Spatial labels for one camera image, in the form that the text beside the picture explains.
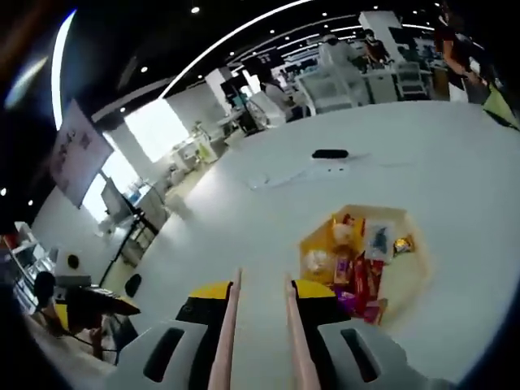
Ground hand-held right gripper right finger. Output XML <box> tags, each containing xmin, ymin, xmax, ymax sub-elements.
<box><xmin>292</xmin><ymin>279</ymin><xmax>458</xmax><ymax>390</ymax></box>

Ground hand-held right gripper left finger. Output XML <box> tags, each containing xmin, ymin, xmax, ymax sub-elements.
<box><xmin>103</xmin><ymin>279</ymin><xmax>235</xmax><ymax>390</ymax></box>

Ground purple food packet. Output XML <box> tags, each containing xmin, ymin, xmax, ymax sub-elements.
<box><xmin>336</xmin><ymin>290</ymin><xmax>361</xmax><ymax>318</ymax></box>

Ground pink food tongs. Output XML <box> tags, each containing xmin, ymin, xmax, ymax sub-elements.
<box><xmin>207</xmin><ymin>266</ymin><xmax>322</xmax><ymax>390</ymax></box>

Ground long red-brown food packet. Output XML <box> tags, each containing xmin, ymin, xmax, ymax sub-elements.
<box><xmin>352</xmin><ymin>253</ymin><xmax>369</xmax><ymax>316</ymax></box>

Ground clear silver food packet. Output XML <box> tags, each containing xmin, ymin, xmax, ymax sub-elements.
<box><xmin>364</xmin><ymin>219</ymin><xmax>396</xmax><ymax>265</ymax></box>

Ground small gold food packet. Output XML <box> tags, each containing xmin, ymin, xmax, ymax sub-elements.
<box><xmin>392</xmin><ymin>235</ymin><xmax>415</xmax><ymax>256</ymax></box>

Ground cream rectangular container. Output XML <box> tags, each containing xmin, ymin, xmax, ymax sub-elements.
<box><xmin>299</xmin><ymin>202</ymin><xmax>431</xmax><ymax>326</ymax></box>

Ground black oval pouch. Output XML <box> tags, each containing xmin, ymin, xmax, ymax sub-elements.
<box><xmin>124</xmin><ymin>273</ymin><xmax>143</xmax><ymax>297</ymax></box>

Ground white storage shelf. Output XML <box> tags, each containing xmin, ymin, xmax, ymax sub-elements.
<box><xmin>0</xmin><ymin>221</ymin><xmax>56</xmax><ymax>314</ymax></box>

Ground black screen stand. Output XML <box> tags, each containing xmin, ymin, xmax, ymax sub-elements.
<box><xmin>99</xmin><ymin>170</ymin><xmax>159</xmax><ymax>288</ymax></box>

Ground large display screen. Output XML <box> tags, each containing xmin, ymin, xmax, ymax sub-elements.
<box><xmin>49</xmin><ymin>98</ymin><xmax>115</xmax><ymax>210</ymax></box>

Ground black oblong device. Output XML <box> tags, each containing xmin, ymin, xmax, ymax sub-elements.
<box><xmin>311</xmin><ymin>148</ymin><xmax>349</xmax><ymax>160</ymax></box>

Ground long ceiling strip light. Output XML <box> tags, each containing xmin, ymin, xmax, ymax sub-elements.
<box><xmin>161</xmin><ymin>0</ymin><xmax>314</xmax><ymax>100</ymax></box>
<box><xmin>50</xmin><ymin>7</ymin><xmax>78</xmax><ymax>130</ymax></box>

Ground white square pillar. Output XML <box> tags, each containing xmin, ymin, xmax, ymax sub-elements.
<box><xmin>359</xmin><ymin>10</ymin><xmax>407</xmax><ymax>62</ymax></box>

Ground white power strip with cable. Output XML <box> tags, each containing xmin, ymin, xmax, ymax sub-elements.
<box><xmin>243</xmin><ymin>160</ymin><xmax>407</xmax><ymax>191</ymax></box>

